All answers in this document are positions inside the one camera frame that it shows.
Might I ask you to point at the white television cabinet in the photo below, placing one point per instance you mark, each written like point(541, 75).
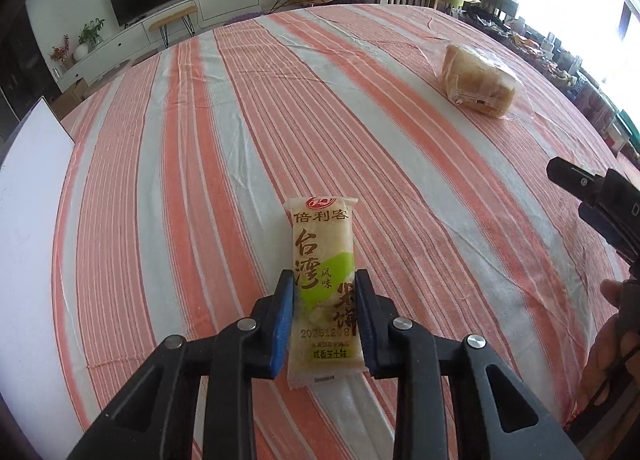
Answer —
point(220, 2)

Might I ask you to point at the wooden bench with hairpin legs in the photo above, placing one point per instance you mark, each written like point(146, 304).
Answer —
point(172, 17)

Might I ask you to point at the white board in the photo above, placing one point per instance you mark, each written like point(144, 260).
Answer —
point(30, 220)

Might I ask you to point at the leafy plant in vase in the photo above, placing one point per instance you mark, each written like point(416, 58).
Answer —
point(90, 35)

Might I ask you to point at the purple round rug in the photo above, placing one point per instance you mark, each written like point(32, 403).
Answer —
point(242, 17)

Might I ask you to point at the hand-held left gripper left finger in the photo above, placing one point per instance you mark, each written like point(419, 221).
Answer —
point(281, 330)

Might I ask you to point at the cardboard box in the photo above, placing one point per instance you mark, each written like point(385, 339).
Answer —
point(70, 97)

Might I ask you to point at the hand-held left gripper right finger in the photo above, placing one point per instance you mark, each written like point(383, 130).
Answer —
point(364, 330)

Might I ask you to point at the person's right hand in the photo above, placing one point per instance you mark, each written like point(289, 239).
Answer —
point(602, 355)

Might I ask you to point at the window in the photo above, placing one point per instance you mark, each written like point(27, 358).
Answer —
point(580, 5)

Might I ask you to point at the green plastic stool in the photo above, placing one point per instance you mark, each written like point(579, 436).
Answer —
point(460, 1)

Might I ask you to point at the bread in clear bag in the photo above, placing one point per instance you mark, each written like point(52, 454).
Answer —
point(477, 82)

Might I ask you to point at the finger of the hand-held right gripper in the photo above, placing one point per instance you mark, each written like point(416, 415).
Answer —
point(575, 177)
point(600, 222)

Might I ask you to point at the red flower arrangement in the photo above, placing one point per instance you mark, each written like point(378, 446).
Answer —
point(60, 50)

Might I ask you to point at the cream rice cracker packet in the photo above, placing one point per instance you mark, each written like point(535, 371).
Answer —
point(322, 240)

